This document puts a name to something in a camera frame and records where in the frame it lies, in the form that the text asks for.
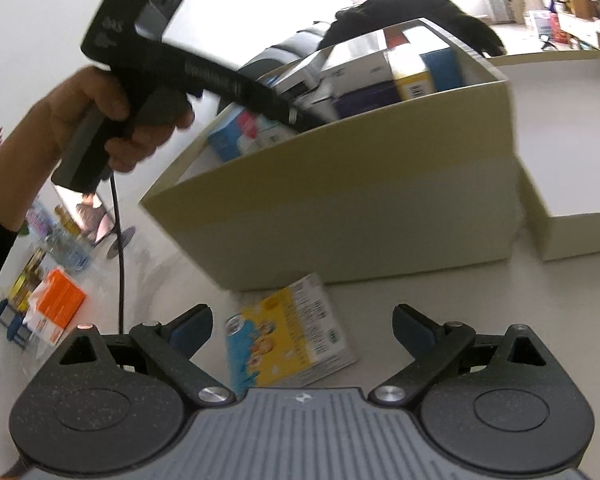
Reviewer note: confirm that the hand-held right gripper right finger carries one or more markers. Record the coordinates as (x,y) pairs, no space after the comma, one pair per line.
(410,327)

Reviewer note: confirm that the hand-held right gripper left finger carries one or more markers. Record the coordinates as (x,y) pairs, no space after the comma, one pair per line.
(192,327)

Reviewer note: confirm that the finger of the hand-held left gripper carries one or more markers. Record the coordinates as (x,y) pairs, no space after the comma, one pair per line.
(280,107)

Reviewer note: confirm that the light blue white box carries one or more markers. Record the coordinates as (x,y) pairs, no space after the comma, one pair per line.
(240,135)

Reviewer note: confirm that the white grey box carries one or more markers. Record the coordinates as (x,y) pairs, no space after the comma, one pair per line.
(350,67)

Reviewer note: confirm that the purple box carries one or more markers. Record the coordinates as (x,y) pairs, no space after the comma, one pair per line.
(370,100)

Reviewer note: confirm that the yellow blue cartoon box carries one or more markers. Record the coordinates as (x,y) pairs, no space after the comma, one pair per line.
(290,330)

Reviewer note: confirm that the yellow white box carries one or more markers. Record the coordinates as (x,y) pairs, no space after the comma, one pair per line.
(412,80)

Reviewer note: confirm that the person's left forearm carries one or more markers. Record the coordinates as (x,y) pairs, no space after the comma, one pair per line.
(15,180)

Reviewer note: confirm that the white marble desktop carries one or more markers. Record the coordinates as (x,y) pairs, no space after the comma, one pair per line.
(170,260)

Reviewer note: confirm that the person's left hand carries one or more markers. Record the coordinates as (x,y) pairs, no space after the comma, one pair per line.
(75,100)

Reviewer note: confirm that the dark grey sofa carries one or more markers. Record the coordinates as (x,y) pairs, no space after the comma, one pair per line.
(285,55)

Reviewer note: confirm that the black round phone stand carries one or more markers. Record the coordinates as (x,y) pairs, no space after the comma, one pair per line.
(122,247)

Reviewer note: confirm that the orange box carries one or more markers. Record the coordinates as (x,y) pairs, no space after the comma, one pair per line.
(60,300)

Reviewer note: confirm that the clear bottle blue label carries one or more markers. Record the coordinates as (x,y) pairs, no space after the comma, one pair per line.
(70,252)

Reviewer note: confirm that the smartphone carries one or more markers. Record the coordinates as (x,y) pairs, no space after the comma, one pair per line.
(87,215)

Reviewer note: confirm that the brown glass bottle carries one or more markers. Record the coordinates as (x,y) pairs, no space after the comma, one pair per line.
(67,220)
(27,280)

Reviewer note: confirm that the blue rack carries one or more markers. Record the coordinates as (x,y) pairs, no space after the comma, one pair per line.
(10,325)

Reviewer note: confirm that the light wooden cabinet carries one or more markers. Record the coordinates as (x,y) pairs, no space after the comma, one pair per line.
(522,2)

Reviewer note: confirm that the small floor tripod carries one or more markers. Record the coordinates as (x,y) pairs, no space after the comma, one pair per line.
(550,42)

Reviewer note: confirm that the white low cabinet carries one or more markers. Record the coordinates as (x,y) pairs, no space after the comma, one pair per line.
(580,25)

